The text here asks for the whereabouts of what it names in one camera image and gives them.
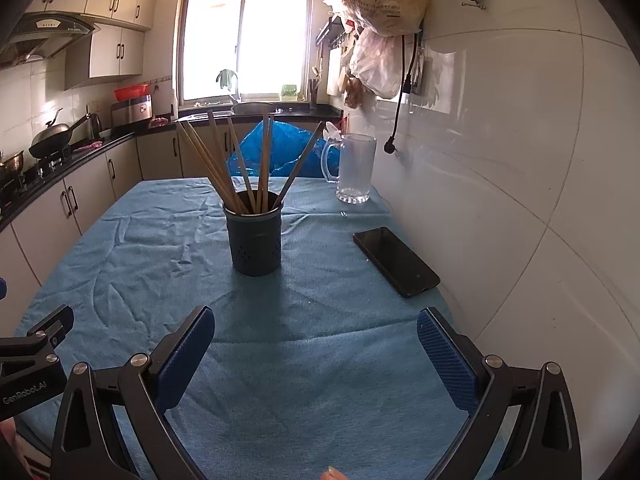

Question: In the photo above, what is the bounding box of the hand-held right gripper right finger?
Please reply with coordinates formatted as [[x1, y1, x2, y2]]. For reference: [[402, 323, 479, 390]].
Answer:
[[416, 306, 584, 480]]

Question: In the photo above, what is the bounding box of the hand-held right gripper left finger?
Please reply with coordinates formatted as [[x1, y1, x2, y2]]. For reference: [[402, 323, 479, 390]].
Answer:
[[51, 305, 216, 480]]

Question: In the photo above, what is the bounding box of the dark cylindrical chopstick holder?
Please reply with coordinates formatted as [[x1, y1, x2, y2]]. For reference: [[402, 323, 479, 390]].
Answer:
[[222, 191, 285, 277]]

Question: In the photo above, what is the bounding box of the wooden chopstick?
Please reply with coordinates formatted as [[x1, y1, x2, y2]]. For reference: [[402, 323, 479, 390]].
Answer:
[[256, 109, 269, 213], [263, 115, 276, 212], [274, 121, 324, 210], [183, 120, 250, 213], [226, 116, 257, 213], [207, 111, 242, 207], [176, 122, 243, 214]]

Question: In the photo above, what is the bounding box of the black smartphone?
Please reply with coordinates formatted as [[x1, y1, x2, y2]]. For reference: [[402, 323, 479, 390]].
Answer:
[[353, 226, 441, 299]]

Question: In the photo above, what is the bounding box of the blue tablecloth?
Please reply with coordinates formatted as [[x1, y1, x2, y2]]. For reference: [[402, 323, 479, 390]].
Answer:
[[15, 176, 482, 480]]

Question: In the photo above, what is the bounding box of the gas stove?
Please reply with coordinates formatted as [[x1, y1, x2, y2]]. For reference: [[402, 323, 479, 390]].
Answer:
[[0, 156, 71, 202]]

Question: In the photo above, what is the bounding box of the steel pot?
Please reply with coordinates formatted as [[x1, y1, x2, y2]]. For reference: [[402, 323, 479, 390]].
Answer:
[[0, 150, 25, 181]]

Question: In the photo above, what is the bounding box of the black wok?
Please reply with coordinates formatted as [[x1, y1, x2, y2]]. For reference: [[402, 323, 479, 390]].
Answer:
[[28, 115, 94, 160]]

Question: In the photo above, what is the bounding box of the steel wok lid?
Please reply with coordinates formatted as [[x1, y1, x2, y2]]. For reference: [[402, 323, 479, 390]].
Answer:
[[32, 108, 71, 147]]

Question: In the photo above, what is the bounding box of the glass beer mug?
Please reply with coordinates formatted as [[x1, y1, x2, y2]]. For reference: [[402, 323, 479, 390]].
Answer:
[[320, 133, 377, 205]]

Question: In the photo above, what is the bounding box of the silver countertop appliance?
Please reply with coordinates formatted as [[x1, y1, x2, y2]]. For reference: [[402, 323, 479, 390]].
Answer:
[[110, 95, 154, 127]]

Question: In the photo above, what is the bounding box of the red basin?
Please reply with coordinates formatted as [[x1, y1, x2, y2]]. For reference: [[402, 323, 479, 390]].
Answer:
[[114, 84, 151, 103]]

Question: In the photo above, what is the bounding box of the blue plastic bag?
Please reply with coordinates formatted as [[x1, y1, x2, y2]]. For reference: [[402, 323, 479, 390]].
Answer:
[[226, 120, 329, 180]]

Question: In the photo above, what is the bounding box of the range hood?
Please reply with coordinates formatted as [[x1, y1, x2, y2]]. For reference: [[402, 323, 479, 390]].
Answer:
[[0, 11, 101, 70]]

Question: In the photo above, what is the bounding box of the steel sink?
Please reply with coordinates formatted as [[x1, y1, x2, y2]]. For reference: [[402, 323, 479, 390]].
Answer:
[[230, 101, 279, 116]]

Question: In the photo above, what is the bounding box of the cluster of clear plastic bags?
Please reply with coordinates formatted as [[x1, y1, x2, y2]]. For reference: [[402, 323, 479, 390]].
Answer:
[[340, 25, 406, 111]]

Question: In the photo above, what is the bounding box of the white cutting board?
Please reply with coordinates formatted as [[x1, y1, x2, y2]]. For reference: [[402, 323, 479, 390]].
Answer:
[[326, 47, 344, 96]]

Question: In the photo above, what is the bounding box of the window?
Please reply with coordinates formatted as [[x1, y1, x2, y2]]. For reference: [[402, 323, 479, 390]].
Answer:
[[175, 0, 317, 107]]

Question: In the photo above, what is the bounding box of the black power cable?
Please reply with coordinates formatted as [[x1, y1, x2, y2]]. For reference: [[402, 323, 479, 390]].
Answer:
[[383, 35, 419, 156]]

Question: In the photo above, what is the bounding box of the beige wall cabinet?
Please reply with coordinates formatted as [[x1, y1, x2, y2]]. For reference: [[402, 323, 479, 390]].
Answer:
[[65, 24, 146, 92]]

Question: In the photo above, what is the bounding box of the white wall outlet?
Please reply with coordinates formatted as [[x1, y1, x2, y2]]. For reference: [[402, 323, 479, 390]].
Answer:
[[402, 55, 434, 99]]

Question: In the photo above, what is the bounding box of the black wall shelf rack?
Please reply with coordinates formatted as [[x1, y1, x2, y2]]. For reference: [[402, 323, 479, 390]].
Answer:
[[315, 15, 351, 49]]

